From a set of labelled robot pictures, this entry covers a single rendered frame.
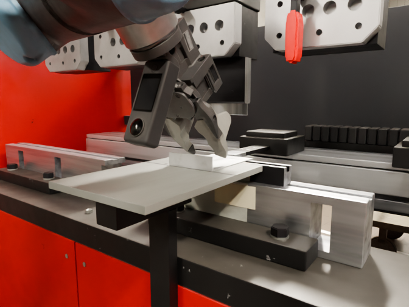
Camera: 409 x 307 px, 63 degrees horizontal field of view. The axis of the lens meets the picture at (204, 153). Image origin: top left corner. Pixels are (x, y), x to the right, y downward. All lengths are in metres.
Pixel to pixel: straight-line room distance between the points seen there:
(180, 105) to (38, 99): 0.91
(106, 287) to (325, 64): 0.81
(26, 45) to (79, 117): 1.08
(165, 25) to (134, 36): 0.04
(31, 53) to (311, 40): 0.34
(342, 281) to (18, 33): 0.45
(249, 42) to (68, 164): 0.56
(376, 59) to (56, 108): 1.07
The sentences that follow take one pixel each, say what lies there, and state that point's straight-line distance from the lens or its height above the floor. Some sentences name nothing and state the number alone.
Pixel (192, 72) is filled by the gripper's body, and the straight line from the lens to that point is 0.47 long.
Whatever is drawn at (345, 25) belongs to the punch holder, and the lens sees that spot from 0.48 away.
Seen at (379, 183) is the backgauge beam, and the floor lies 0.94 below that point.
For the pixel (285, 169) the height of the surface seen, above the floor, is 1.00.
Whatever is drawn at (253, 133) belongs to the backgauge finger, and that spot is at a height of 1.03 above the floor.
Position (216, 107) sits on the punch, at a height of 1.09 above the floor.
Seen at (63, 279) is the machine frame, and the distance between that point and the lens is 0.81.
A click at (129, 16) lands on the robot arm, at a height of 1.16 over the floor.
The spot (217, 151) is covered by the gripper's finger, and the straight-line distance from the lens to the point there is 0.51.
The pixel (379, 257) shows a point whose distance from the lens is 0.58.
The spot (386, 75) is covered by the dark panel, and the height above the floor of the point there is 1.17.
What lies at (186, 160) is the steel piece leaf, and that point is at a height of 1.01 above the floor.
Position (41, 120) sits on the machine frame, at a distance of 1.33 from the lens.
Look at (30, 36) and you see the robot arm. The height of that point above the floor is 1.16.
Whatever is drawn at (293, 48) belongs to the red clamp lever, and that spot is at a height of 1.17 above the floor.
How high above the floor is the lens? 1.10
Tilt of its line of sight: 9 degrees down
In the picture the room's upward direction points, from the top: straight up
